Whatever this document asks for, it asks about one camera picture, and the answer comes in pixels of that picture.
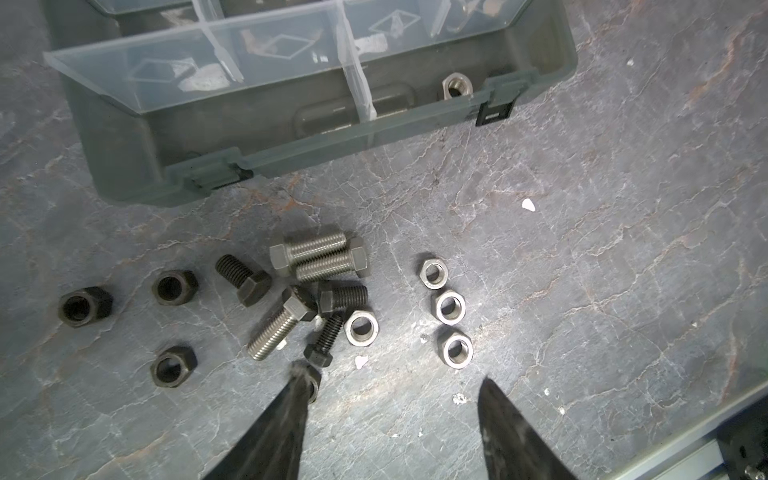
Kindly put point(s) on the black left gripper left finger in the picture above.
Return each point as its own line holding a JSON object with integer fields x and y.
{"x": 273, "y": 445}

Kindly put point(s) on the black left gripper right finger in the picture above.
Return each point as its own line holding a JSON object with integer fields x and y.
{"x": 511, "y": 446}

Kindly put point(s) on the silver hex nut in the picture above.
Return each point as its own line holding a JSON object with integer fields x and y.
{"x": 361, "y": 328}
{"x": 434, "y": 273}
{"x": 456, "y": 349}
{"x": 449, "y": 307}
{"x": 456, "y": 85}

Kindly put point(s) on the black hex nut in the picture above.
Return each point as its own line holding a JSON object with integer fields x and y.
{"x": 175, "y": 287}
{"x": 173, "y": 366}
{"x": 85, "y": 306}
{"x": 319, "y": 352}

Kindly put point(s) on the green compartment organizer box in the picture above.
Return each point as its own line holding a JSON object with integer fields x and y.
{"x": 176, "y": 99}

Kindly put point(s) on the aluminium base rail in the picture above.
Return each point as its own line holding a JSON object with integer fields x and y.
{"x": 730, "y": 443}

